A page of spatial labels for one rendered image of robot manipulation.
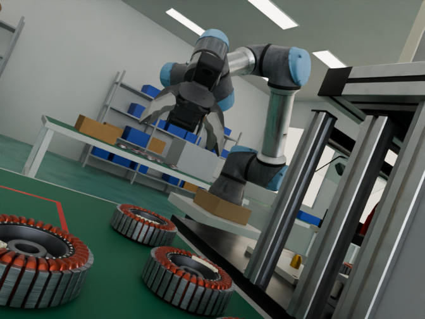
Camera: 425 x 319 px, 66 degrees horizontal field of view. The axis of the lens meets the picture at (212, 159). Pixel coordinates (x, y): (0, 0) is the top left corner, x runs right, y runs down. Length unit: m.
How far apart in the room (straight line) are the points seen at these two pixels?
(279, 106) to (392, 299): 0.88
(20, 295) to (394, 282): 0.34
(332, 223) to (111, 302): 0.28
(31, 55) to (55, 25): 0.72
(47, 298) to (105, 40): 7.06
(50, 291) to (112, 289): 0.09
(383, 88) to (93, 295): 0.41
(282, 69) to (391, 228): 0.82
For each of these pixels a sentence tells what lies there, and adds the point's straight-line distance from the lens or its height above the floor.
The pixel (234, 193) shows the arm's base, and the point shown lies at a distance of 1.32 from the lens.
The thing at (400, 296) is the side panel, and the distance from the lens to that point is 0.40.
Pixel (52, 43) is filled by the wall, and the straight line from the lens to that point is 7.14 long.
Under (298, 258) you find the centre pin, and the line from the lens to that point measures 0.74.
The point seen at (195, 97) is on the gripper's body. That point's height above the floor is 1.02.
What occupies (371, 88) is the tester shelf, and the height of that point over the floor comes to 1.08.
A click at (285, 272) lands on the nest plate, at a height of 0.78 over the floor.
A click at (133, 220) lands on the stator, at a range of 0.54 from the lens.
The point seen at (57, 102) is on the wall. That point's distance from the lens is 7.09.
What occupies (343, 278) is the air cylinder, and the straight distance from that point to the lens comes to 0.63.
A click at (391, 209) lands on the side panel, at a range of 0.41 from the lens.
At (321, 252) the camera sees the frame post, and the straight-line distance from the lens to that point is 0.46.
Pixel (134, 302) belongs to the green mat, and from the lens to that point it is 0.37.
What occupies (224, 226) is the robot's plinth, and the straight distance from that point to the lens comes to 1.22.
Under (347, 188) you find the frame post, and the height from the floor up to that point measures 0.95.
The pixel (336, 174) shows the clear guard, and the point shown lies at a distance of 0.97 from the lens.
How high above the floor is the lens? 0.90
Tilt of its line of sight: 2 degrees up
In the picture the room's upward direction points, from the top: 23 degrees clockwise
